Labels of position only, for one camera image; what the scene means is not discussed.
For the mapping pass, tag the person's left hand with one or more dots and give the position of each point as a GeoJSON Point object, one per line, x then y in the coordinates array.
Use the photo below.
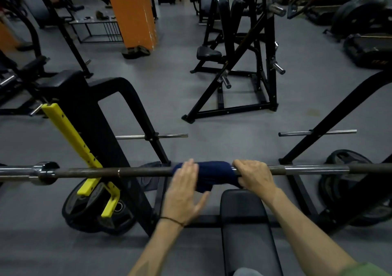
{"type": "Point", "coordinates": [182, 199]}

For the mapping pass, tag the person's right hand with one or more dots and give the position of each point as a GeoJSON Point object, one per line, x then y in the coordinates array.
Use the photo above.
{"type": "Point", "coordinates": [255, 176]}

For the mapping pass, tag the blue cleaning cloth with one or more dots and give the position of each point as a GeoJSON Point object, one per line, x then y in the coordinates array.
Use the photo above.
{"type": "Point", "coordinates": [214, 171]}

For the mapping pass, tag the steel barbell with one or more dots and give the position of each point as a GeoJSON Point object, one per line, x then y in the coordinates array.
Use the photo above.
{"type": "Point", "coordinates": [306, 169]}

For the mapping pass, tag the person's right forearm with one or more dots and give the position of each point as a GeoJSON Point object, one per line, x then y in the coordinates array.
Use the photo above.
{"type": "Point", "coordinates": [309, 239]}

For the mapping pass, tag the grey cloth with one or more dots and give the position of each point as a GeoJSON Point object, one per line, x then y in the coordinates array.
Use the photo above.
{"type": "Point", "coordinates": [151, 177]}

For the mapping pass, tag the black padded bench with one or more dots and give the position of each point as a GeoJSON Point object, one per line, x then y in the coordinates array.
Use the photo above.
{"type": "Point", "coordinates": [248, 233]}

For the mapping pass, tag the black grip-hole weight plate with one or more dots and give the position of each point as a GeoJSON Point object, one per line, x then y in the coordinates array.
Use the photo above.
{"type": "Point", "coordinates": [119, 220]}

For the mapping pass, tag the large black weight plate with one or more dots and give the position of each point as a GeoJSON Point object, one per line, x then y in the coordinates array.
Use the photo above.
{"type": "Point", "coordinates": [346, 159]}

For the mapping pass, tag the black weight plate white lettering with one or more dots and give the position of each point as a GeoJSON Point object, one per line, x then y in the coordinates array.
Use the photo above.
{"type": "Point", "coordinates": [76, 214]}

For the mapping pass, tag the black and red lever machine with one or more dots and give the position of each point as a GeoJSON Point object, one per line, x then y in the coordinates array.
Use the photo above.
{"type": "Point", "coordinates": [235, 52]}

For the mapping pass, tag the yellow bar hook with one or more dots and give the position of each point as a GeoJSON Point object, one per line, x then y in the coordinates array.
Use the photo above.
{"type": "Point", "coordinates": [64, 125]}

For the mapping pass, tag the black bench press rack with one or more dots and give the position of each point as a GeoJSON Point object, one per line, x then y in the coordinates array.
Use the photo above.
{"type": "Point", "coordinates": [76, 101]}

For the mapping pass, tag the small black weight plate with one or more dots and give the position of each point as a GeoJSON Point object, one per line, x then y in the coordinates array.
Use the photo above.
{"type": "Point", "coordinates": [144, 50]}
{"type": "Point", "coordinates": [131, 53]}

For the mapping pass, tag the black elliptical trainer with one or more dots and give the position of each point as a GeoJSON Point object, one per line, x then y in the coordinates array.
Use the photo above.
{"type": "Point", "coordinates": [352, 17]}

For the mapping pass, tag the black squat rack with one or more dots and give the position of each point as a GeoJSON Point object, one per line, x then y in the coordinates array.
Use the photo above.
{"type": "Point", "coordinates": [70, 43]}

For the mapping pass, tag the wide orange pillar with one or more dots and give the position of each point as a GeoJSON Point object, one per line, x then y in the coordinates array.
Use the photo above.
{"type": "Point", "coordinates": [130, 12]}

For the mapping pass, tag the black incline bench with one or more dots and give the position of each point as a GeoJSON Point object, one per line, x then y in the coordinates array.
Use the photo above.
{"type": "Point", "coordinates": [30, 64]}

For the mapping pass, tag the narrow orange pillar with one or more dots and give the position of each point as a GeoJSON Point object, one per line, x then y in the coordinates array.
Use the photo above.
{"type": "Point", "coordinates": [7, 37]}

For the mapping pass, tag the black plate-loaded machine frame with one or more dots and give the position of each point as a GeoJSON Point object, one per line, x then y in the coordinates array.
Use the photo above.
{"type": "Point", "coordinates": [209, 34]}

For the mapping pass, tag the black rack base frame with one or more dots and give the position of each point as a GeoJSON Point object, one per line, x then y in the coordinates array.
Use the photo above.
{"type": "Point", "coordinates": [2, 166]}

